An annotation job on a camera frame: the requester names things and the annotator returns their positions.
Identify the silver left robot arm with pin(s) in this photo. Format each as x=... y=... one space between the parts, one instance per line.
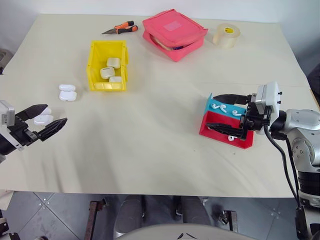
x=5 y=148

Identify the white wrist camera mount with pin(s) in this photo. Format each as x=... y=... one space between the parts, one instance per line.
x=268 y=97
x=6 y=112

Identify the closed white charging case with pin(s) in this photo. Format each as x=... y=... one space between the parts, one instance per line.
x=113 y=62
x=107 y=72
x=115 y=79

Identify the dark object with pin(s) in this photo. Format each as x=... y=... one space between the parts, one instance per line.
x=315 y=85

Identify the clear tape roll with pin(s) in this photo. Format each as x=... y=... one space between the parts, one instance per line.
x=225 y=37

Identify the yellow plastic bin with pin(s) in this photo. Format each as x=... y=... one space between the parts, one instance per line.
x=93 y=75

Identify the teal plastic tray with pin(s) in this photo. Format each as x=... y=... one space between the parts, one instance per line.
x=208 y=106

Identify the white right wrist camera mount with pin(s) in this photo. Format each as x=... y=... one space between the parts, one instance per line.
x=268 y=97

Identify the rusty metal table leg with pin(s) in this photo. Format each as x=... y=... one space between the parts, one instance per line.
x=91 y=220

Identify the white earbud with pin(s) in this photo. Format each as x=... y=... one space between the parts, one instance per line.
x=230 y=138
x=215 y=106
x=235 y=112
x=223 y=108

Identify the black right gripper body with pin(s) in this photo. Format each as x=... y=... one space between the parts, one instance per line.
x=253 y=120

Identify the orange and black pliers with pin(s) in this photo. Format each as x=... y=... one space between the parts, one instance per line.
x=125 y=27

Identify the red plastic tray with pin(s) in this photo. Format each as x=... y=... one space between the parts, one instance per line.
x=215 y=118

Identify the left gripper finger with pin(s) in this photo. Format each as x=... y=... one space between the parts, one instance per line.
x=31 y=112
x=52 y=128

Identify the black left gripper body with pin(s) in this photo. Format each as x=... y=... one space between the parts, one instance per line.
x=23 y=135

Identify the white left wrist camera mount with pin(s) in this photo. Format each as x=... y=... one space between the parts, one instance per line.
x=6 y=112

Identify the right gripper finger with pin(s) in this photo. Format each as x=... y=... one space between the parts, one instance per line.
x=232 y=99
x=225 y=130

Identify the rusty metal bracket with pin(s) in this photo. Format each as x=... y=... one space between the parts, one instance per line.
x=229 y=220

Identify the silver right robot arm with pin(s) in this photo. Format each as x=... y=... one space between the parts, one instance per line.
x=303 y=120

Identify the pink fabric zip pouch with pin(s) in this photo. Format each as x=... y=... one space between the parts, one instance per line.
x=172 y=27

